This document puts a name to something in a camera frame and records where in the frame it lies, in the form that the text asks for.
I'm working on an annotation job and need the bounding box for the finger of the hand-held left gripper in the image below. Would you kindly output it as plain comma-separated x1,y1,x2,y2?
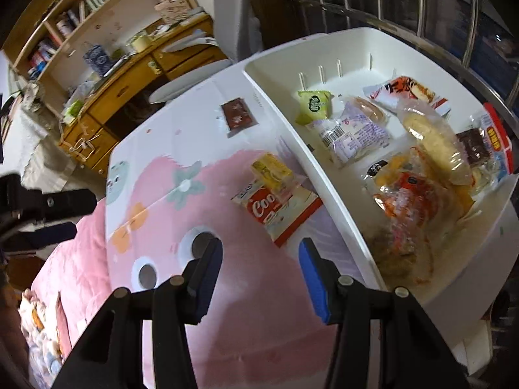
20,188,98,220
8,222,78,252

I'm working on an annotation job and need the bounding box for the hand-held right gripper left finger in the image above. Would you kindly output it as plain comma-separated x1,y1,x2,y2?
53,237,223,389

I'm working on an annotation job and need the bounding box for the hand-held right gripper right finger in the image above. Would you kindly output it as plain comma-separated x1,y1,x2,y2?
298,238,471,389

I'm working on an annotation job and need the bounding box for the red and white cookie packet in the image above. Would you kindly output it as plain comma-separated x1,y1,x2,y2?
230,178,323,248

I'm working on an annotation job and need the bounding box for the clear nut mix packet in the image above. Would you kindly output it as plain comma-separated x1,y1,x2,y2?
371,162,475,292

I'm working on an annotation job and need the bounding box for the yellow snack packet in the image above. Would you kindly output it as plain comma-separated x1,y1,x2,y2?
250,153,295,195

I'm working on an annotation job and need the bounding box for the egg yolk pastry packet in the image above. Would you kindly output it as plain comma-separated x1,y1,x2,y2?
362,156,410,189

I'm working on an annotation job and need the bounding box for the clear packet with white label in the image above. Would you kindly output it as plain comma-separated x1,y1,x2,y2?
306,96,392,169

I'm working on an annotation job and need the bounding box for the brown chocolate packet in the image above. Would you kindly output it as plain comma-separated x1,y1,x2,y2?
221,97,260,137

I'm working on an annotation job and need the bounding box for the green snack packet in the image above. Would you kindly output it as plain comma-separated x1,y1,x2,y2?
295,89,334,126

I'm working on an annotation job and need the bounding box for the yellow cracker packet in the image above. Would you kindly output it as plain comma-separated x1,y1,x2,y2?
395,103,483,185

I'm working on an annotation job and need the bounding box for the red and white snack bag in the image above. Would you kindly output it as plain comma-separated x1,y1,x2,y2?
362,75,453,120

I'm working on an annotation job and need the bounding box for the red packet with brown cake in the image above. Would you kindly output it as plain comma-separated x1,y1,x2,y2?
454,103,515,179

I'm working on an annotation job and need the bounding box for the white plastic storage box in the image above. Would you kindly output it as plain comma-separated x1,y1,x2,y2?
242,28,519,327

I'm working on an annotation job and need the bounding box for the pink cartoon tablecloth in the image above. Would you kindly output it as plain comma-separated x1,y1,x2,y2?
104,63,390,389

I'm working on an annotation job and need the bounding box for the cartoon pillow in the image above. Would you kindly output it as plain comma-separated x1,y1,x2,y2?
18,288,66,377

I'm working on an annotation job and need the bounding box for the green tissue box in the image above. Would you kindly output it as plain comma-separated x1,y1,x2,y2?
63,99,86,124

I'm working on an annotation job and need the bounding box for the floral fabric pouch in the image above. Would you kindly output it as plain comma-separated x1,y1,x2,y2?
22,81,49,112

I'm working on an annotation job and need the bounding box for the wooden desk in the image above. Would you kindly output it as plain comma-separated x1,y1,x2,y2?
59,14,215,175

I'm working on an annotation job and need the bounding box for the blue gift bag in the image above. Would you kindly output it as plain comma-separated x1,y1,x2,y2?
82,42,112,77

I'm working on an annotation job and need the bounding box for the yellow cup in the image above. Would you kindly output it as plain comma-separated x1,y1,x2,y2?
129,31,151,53

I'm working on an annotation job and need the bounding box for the wooden bookshelf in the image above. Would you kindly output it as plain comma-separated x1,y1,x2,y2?
2,0,203,90

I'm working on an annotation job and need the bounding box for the grey office chair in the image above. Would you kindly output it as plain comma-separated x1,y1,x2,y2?
148,0,268,104

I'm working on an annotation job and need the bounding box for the white charging cable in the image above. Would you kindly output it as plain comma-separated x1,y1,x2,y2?
65,136,98,157

